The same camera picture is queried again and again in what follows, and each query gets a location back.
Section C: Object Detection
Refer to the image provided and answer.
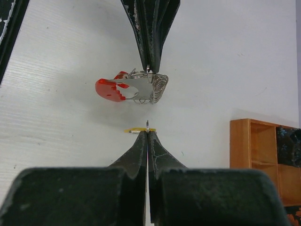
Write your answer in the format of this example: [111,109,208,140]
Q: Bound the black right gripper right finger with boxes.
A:
[148,132,290,226]

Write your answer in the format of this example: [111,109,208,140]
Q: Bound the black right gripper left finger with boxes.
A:
[0,132,148,226]

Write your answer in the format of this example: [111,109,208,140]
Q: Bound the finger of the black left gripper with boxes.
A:
[121,0,149,70]
[147,0,180,73]

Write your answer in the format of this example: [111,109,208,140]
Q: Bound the yellow tagged key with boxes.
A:
[124,120,157,134]

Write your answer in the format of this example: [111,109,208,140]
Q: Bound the metal key organizer red handle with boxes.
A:
[95,70,168,104]

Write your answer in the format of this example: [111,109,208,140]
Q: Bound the wooden compartment tray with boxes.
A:
[230,119,301,207]

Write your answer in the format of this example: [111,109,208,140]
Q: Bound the dark rolled cloth orange pattern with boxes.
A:
[285,206,301,226]

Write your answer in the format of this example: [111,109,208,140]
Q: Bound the dark rolled cloth grey pattern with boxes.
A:
[276,127,301,168]

